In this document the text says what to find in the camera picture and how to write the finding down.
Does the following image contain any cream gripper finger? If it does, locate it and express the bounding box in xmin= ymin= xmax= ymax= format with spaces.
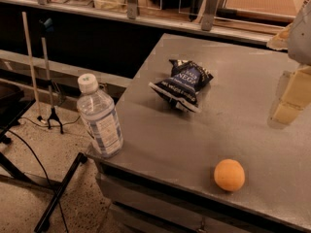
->
xmin=272 ymin=65 xmax=311 ymax=124
xmin=266 ymin=24 xmax=292 ymax=50

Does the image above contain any blue chip bag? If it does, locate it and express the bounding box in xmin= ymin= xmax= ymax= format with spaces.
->
xmin=149 ymin=59 xmax=214 ymax=113

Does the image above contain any clear plastic water bottle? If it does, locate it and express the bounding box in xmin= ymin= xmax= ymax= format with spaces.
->
xmin=77 ymin=74 xmax=123 ymax=158

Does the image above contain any orange fruit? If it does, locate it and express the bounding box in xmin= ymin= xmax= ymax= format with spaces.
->
xmin=214 ymin=159 xmax=245 ymax=192

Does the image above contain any grey table drawer unit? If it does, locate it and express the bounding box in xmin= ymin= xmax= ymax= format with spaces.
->
xmin=95 ymin=160 xmax=293 ymax=233

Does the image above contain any black tripod stand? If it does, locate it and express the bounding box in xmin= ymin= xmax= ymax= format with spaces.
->
xmin=39 ymin=18 xmax=63 ymax=134

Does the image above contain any white pole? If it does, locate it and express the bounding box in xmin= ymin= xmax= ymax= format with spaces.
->
xmin=22 ymin=12 xmax=47 ymax=125

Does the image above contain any metal shelf rail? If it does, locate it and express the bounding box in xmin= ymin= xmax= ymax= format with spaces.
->
xmin=0 ymin=0 xmax=311 ymax=47

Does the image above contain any black folding stand frame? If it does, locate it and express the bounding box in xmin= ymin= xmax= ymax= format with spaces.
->
xmin=0 ymin=89 xmax=87 ymax=233

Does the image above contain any black floor cable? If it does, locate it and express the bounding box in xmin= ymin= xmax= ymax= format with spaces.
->
xmin=6 ymin=115 xmax=82 ymax=233

